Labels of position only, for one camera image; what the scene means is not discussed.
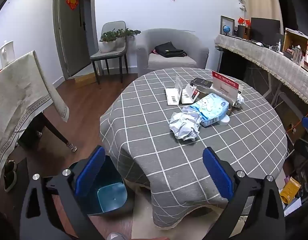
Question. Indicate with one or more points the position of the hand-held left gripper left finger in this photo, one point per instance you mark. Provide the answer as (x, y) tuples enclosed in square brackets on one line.
[(90, 172)]

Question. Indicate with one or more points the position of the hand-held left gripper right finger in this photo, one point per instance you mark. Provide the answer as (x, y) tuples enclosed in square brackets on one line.
[(216, 172)]

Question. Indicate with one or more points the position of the teal trash bin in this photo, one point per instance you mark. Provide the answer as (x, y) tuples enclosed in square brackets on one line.
[(111, 197)]

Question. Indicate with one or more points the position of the white round lid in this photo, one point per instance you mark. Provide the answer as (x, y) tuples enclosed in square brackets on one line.
[(224, 121)]

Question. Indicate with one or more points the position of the large white paper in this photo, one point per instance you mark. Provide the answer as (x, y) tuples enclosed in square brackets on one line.
[(184, 125)]

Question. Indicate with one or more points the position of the blue tissue packet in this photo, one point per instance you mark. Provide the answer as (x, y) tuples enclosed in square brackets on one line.
[(211, 108)]

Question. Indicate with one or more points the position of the small white paper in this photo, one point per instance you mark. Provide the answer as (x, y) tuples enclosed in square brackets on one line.
[(239, 101)]

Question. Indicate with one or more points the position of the small white printed box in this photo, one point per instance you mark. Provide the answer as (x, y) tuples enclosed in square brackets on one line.
[(187, 95)]

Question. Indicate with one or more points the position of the white barcode box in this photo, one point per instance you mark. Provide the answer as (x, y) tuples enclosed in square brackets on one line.
[(172, 96)]

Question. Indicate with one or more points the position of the small black box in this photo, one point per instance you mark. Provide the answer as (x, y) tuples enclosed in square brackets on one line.
[(201, 82)]

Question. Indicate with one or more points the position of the red white cardboard package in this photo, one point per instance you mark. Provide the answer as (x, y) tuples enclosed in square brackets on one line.
[(224, 80)]

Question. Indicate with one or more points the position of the dark wooden table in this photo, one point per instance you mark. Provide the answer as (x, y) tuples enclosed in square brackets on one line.
[(56, 130)]

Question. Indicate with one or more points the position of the dark floor mat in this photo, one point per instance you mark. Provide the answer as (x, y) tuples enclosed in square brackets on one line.
[(21, 166)]

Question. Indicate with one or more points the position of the yellow packet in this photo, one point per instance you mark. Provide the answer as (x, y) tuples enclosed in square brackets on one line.
[(290, 190)]

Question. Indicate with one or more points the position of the grey slipper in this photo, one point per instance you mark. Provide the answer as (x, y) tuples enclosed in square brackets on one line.
[(117, 236)]

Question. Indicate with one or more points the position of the grey checked tablecloth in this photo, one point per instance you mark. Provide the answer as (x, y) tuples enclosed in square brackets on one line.
[(156, 130)]

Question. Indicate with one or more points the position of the grey fringed desk cloth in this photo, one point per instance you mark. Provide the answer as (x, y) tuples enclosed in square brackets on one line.
[(269, 60)]

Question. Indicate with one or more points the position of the dark shoe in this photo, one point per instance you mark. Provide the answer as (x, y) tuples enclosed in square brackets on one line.
[(9, 182), (10, 167)]

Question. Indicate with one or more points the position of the open cardboard box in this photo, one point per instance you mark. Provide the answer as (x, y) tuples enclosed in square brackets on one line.
[(291, 40)]

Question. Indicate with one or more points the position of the flat cardboard box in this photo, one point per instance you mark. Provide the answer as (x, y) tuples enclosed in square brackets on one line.
[(85, 79)]

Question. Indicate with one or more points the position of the black monitor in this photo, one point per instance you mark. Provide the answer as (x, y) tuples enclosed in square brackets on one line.
[(265, 30)]

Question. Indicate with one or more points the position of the beige patterned tablecloth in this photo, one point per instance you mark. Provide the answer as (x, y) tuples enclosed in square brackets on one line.
[(18, 92)]

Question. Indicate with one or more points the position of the brown speaker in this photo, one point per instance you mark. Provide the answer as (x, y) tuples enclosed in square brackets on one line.
[(243, 32)]

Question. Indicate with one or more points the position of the small red flag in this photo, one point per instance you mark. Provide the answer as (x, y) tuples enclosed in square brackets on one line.
[(241, 20), (247, 22)]

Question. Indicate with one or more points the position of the small blue globe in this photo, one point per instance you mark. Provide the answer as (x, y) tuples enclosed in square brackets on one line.
[(226, 28)]

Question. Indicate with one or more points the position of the potted plant white pot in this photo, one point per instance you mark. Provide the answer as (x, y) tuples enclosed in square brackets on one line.
[(121, 41), (107, 46)]

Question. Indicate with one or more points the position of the framed picture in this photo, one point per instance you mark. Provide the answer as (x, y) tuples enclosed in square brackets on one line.
[(227, 20)]

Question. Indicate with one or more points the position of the grey door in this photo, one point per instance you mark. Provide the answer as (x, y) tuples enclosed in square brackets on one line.
[(71, 42)]

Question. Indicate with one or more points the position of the black bag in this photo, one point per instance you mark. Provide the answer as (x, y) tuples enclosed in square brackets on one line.
[(169, 50)]

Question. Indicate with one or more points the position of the grey armchair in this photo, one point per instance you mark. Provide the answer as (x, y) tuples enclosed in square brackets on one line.
[(149, 42)]

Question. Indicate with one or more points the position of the grey dining chair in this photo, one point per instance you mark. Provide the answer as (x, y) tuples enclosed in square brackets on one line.
[(111, 30)]

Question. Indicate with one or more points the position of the white kettle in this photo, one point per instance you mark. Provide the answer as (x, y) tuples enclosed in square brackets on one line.
[(6, 53)]

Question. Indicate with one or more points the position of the red diamond door decoration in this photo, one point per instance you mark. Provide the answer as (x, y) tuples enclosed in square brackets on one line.
[(72, 2)]

